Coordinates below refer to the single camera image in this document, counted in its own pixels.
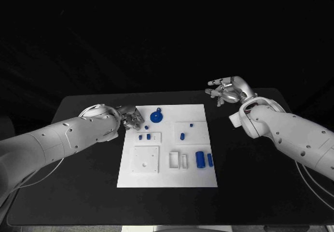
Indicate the blue gear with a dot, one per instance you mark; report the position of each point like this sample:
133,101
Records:
156,117

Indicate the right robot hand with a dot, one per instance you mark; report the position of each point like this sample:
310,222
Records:
241,87

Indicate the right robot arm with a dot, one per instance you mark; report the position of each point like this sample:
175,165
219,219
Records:
287,130

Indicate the thin long blue cylinder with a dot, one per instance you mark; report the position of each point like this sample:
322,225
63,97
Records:
211,159

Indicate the white task board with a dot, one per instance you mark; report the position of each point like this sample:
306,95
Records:
168,177

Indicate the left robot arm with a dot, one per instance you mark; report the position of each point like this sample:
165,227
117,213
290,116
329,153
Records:
52,141

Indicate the blue plug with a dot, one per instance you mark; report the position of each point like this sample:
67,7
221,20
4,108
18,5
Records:
182,136

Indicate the thick blue cylinder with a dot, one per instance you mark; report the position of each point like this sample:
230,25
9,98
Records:
201,159

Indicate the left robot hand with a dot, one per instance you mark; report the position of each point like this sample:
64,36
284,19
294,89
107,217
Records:
132,116

